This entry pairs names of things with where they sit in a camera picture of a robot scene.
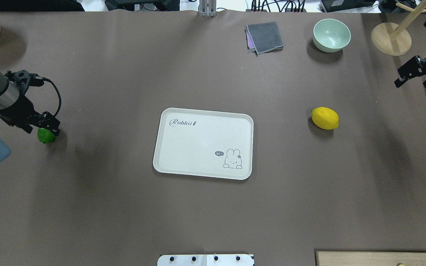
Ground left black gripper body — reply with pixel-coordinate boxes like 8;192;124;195
0;97;60;136

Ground green lime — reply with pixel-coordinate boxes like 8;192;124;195
37;128;56;144

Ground yellow lemon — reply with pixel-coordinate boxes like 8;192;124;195
311;107;339;130

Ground white rabbit tray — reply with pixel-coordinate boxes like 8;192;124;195
153;108;254;180

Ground wooden mug tree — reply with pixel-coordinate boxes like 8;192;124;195
371;0;426;56

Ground mint green bowl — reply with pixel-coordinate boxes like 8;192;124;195
312;18;351;53

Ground grey folded cloth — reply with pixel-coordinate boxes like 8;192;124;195
245;21;284;55

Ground bamboo cutting board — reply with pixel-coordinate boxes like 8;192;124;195
316;251;426;266

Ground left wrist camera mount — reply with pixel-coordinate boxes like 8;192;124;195
4;70;44;89

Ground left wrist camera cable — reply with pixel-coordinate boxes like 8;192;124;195
37;77;62;119

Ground aluminium frame post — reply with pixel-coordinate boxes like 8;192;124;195
198;0;217;17

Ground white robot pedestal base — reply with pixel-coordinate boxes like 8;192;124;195
157;254;255;266

